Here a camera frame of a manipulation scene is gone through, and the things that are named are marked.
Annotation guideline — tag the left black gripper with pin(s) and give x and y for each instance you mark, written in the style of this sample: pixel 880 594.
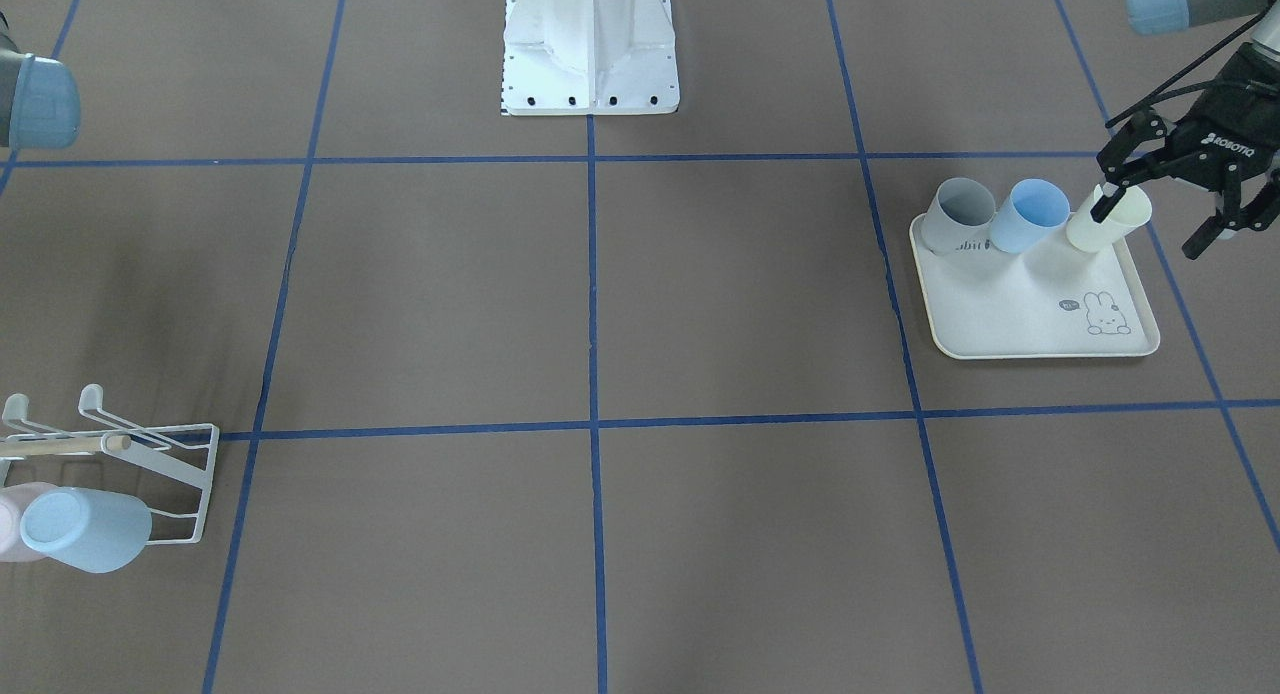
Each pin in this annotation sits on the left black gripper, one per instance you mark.
pixel 1236 142

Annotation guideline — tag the cream plastic cup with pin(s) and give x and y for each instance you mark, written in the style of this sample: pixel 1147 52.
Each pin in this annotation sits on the cream plastic cup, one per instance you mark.
pixel 1133 210

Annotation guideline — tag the light blue plastic cup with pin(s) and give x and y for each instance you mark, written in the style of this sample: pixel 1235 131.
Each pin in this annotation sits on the light blue plastic cup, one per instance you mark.
pixel 95 531

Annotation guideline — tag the pink plastic cup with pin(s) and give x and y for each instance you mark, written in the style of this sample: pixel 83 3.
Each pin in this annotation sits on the pink plastic cup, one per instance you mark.
pixel 15 500

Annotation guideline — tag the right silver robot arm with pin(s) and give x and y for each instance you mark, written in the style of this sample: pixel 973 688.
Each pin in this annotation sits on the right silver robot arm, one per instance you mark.
pixel 40 99

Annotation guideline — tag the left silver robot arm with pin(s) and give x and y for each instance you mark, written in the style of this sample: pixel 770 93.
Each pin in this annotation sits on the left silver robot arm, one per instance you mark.
pixel 1173 99

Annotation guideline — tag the grey plastic cup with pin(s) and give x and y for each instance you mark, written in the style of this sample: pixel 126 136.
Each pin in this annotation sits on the grey plastic cup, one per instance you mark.
pixel 960 211

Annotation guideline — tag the cream plastic tray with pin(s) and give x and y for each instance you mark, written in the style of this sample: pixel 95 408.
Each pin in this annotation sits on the cream plastic tray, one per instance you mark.
pixel 1052 301

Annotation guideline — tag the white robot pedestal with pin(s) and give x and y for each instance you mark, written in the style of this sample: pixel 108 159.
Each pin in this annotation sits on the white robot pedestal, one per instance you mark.
pixel 589 57

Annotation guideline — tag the white wire cup rack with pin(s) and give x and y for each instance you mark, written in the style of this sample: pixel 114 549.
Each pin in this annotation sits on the white wire cup rack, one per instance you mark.
pixel 171 468

